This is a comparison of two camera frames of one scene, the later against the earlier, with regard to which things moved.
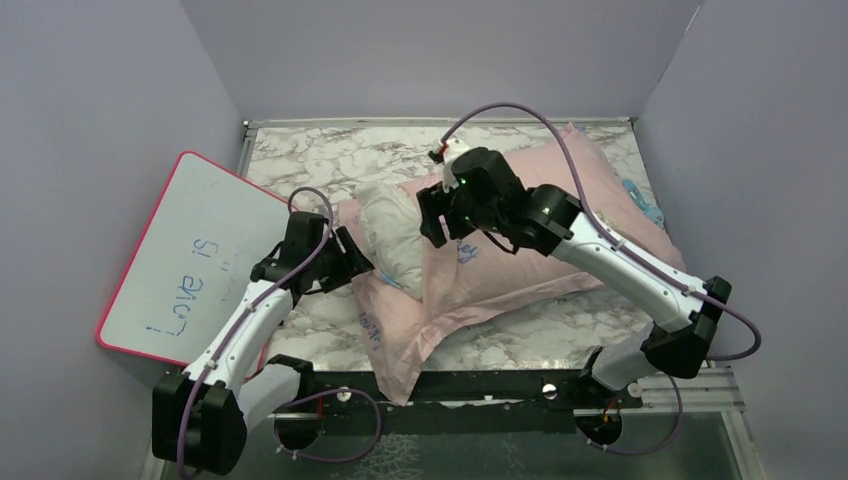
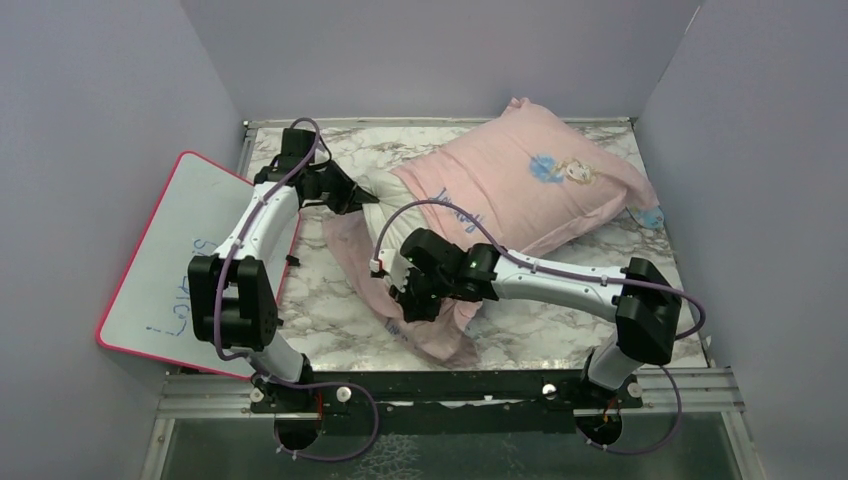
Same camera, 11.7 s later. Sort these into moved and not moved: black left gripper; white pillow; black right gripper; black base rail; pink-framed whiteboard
Moved: white pillow; black right gripper; black left gripper
Not moved: black base rail; pink-framed whiteboard
